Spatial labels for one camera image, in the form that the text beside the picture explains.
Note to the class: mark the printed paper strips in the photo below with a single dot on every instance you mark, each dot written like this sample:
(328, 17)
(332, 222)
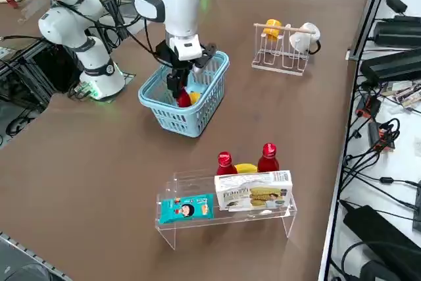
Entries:
(406, 93)

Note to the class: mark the aluminium frame post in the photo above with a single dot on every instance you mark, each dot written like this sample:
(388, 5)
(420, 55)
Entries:
(371, 8)

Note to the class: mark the long black power brick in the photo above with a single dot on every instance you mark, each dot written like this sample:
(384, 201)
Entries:
(391, 65)

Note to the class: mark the white biscuit box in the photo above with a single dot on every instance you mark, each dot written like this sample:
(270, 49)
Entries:
(253, 192)

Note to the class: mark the teal snack packet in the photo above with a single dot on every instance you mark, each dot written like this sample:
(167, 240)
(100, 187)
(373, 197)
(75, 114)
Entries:
(185, 210)

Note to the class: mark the yellow green star fruit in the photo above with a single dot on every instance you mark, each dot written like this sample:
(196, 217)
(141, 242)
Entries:
(246, 168)

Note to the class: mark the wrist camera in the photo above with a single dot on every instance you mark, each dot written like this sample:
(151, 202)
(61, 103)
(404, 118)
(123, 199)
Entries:
(197, 69)

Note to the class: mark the orange black connector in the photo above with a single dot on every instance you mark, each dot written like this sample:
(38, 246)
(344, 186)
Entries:
(378, 136)
(370, 106)

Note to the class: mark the white mug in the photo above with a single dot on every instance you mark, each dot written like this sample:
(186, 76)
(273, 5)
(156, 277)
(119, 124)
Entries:
(304, 42)

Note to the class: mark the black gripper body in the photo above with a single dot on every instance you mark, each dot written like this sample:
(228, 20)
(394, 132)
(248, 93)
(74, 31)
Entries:
(166, 54)

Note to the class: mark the red drink bottle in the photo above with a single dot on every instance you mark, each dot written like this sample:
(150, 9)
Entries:
(185, 100)
(268, 159)
(225, 162)

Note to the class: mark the large black power brick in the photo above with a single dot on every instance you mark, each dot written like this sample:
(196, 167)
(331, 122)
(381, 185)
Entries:
(378, 228)

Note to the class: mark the clear acrylic rack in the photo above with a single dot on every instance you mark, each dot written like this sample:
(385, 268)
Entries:
(250, 215)

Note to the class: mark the yellow cup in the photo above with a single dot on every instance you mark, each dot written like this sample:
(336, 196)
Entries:
(270, 35)

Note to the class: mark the blue plastic basket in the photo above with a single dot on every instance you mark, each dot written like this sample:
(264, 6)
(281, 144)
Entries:
(142, 95)

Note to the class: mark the small black power adapter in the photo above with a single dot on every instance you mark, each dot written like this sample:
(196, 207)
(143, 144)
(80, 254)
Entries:
(396, 4)

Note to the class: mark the yellow lemon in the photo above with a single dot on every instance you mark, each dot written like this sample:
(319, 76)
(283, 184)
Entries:
(195, 97)

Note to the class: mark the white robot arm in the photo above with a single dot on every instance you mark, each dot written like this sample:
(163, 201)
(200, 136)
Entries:
(177, 8)

